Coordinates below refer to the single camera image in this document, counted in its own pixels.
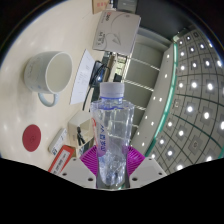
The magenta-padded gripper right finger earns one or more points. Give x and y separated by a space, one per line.
136 163

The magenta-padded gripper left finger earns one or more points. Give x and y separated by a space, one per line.
87 163

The clear plastic water bottle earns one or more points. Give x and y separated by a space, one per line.
111 133

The black clip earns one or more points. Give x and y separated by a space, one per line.
80 136

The white remote control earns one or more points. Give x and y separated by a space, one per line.
58 140

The small open beige box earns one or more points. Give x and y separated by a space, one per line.
75 121

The flat round red coaster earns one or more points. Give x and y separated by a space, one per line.
31 138

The white printed paper sheet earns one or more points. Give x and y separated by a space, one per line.
83 78

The black desk telephone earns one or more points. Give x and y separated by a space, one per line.
103 71

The round ceiling lights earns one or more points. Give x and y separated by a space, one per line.
194 85

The white ceramic mug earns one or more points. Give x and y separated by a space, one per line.
38 75

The large white cardboard box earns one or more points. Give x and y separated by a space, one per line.
116 31

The black flat electronic device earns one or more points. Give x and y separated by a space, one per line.
126 4

